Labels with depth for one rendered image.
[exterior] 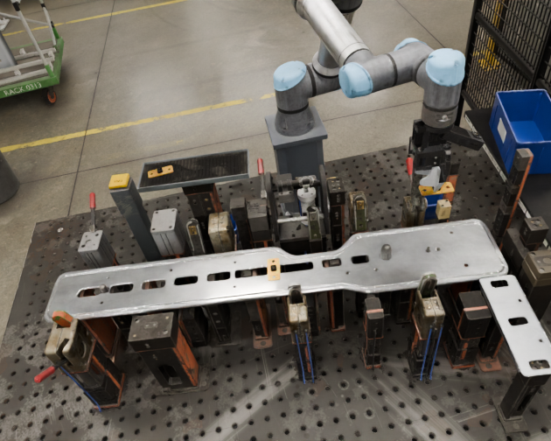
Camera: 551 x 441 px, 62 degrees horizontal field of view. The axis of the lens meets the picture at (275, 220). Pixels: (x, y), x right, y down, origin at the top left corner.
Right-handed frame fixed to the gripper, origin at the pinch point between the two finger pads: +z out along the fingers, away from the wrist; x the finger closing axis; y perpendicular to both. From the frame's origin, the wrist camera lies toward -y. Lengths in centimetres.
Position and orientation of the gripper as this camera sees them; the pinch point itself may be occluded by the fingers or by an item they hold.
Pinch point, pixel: (436, 184)
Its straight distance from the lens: 125.7
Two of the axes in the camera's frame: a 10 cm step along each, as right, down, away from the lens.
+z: 1.3, 6.9, 7.1
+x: 0.6, 7.1, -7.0
